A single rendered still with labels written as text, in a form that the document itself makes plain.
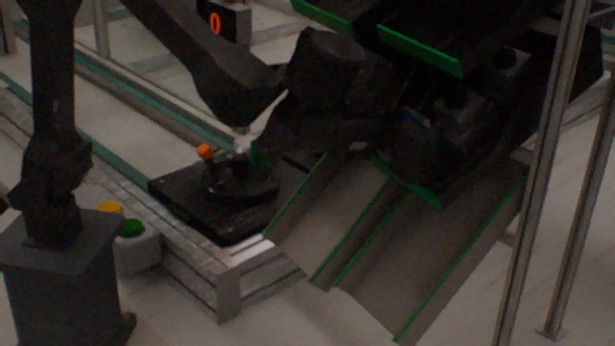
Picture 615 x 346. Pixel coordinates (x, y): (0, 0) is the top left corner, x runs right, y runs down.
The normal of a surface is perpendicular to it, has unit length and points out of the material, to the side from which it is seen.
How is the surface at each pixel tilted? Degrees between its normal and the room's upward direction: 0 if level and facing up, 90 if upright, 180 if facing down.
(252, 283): 90
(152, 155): 0
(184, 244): 0
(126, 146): 0
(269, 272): 90
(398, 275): 45
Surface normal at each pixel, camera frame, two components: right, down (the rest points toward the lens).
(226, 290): 0.68, 0.38
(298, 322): 0.04, -0.87
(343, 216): -0.56, -0.44
